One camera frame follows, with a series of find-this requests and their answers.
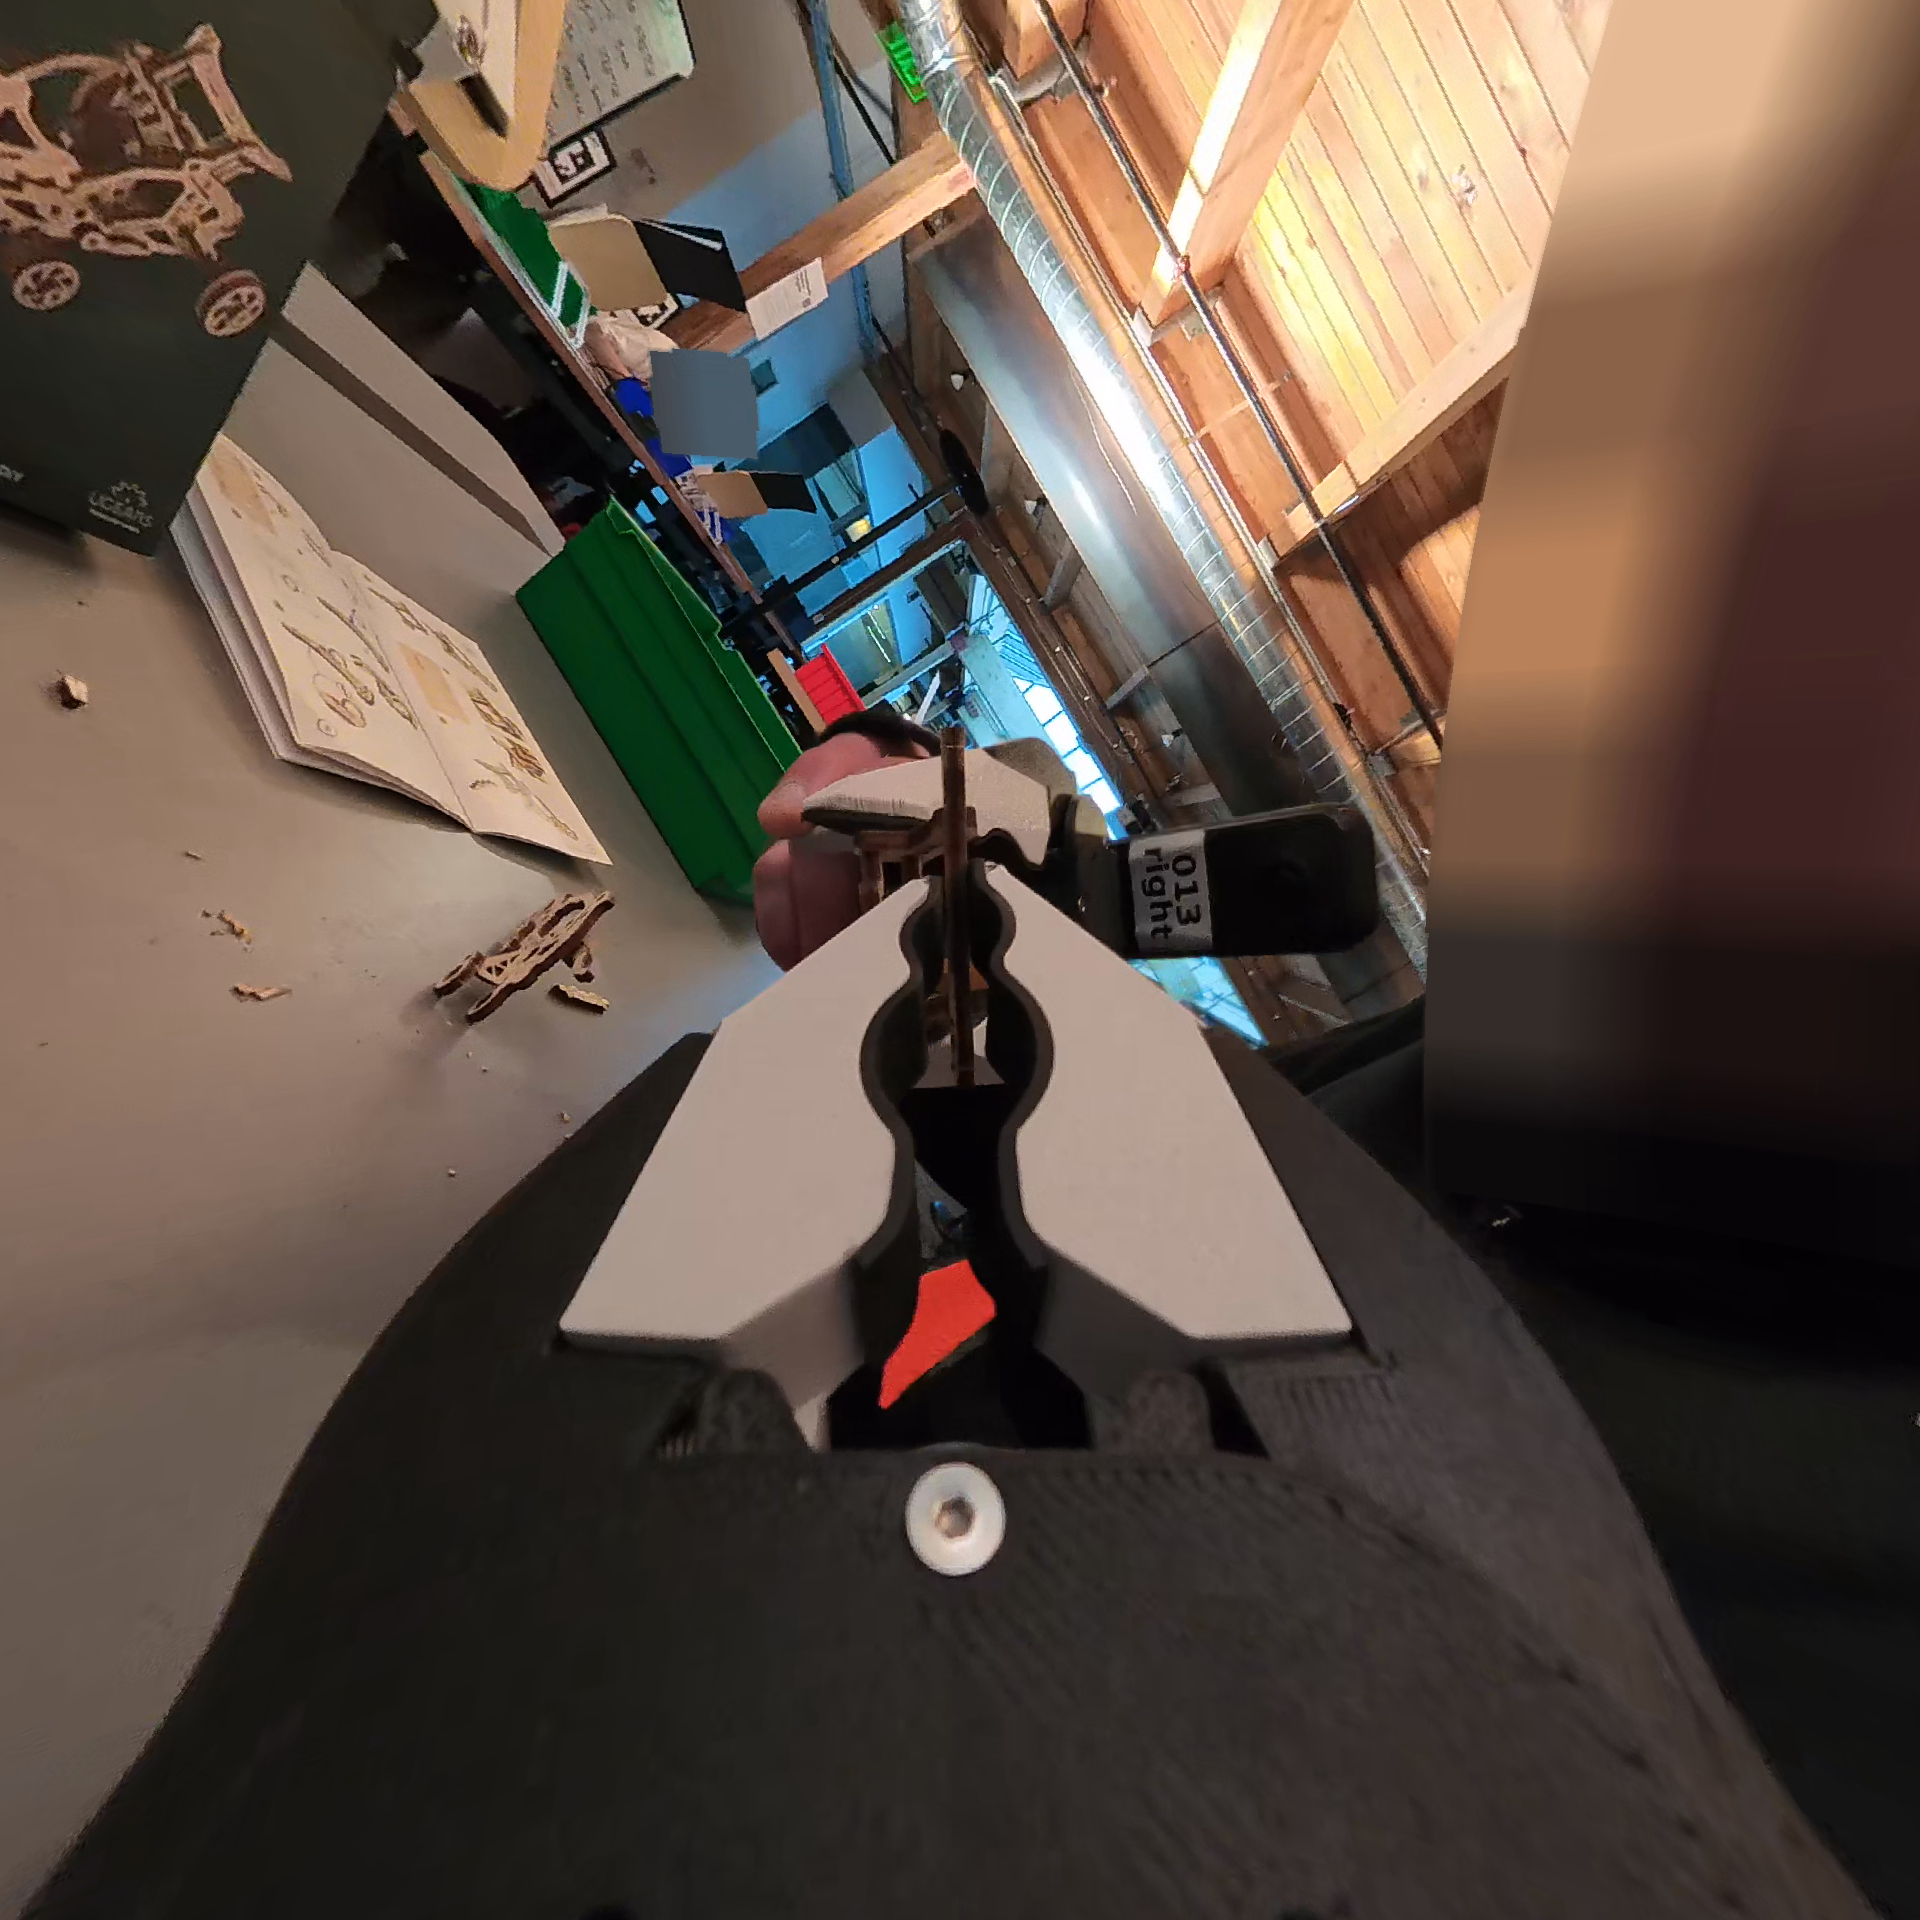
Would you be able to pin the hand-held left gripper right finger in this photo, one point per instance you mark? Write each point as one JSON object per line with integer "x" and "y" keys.
{"x": 1171, "y": 1199}

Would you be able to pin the black model kit box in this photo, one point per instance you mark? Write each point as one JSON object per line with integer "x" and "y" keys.
{"x": 150, "y": 377}

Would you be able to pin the wooden frame part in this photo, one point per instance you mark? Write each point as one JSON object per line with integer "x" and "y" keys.
{"x": 953, "y": 810}

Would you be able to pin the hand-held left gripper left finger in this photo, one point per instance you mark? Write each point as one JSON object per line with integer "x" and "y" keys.
{"x": 747, "y": 1199}

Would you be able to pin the wooden chassis assembly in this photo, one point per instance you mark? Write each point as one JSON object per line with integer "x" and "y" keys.
{"x": 524, "y": 953}

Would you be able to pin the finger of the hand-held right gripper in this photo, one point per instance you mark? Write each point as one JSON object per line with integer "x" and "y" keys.
{"x": 900, "y": 792}
{"x": 1037, "y": 843}

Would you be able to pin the open instruction booklet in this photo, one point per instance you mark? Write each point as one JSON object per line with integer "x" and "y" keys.
{"x": 390, "y": 707}

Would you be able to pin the green plastic bin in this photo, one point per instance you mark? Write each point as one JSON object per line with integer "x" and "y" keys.
{"x": 645, "y": 707}

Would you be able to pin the orange red sheet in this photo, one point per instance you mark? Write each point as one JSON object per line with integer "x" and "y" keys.
{"x": 931, "y": 1336}

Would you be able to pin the red plastic bin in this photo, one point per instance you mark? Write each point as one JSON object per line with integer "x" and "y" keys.
{"x": 834, "y": 698}

